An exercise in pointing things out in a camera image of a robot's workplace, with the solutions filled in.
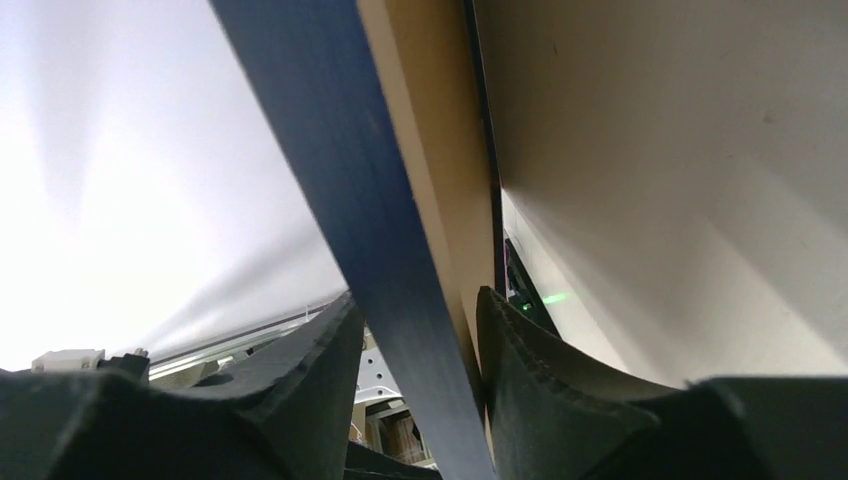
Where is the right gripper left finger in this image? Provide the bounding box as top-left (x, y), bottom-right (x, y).
top-left (1, 293), bottom-right (364, 479)

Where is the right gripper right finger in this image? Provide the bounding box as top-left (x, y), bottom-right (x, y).
top-left (476, 287), bottom-right (847, 479)

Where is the blue wooden picture frame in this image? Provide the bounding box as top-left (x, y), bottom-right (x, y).
top-left (213, 1), bottom-right (495, 479)

